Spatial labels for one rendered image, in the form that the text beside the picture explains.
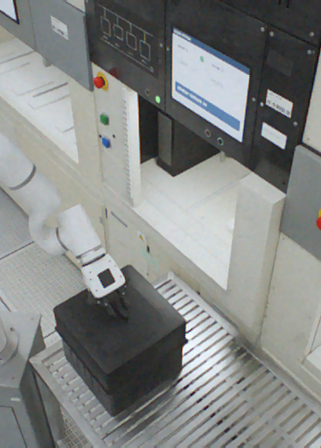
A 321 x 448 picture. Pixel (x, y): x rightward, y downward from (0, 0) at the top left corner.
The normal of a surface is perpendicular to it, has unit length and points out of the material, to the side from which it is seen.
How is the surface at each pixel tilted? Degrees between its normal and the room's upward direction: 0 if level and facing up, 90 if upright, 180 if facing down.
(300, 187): 90
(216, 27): 90
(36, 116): 0
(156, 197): 0
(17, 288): 0
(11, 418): 90
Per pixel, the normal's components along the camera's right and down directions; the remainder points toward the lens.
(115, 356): 0.00, -0.71
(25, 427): -0.11, 0.70
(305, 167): -0.78, 0.44
